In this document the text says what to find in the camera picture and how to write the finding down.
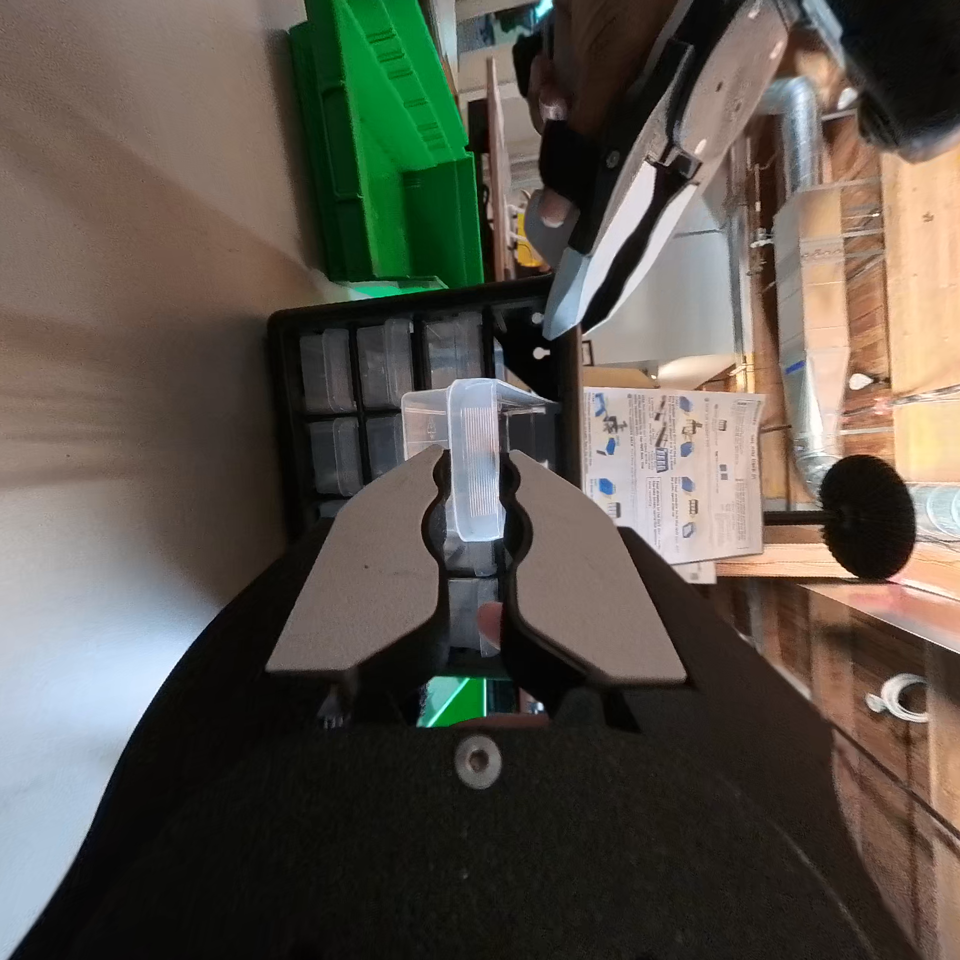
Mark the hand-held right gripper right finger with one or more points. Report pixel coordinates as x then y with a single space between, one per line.
592 585

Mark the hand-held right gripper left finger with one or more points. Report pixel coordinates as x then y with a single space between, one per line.
352 577

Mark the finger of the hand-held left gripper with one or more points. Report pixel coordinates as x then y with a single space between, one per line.
570 296
641 221

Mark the black drawer cabinet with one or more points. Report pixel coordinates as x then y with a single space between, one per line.
285 420

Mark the clear plastic drawer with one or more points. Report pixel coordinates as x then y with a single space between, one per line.
472 450

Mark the person's left hand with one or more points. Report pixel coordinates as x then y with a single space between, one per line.
592 52

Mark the person's right hand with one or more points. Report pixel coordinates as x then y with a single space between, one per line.
489 624

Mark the white instruction sheet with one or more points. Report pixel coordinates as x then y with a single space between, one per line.
675 480

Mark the grid of clear drawers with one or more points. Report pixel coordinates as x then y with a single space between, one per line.
330 371

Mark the black round disc on rod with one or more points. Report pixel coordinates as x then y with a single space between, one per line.
870 517

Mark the silver ventilation duct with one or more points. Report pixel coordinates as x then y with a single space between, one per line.
814 300

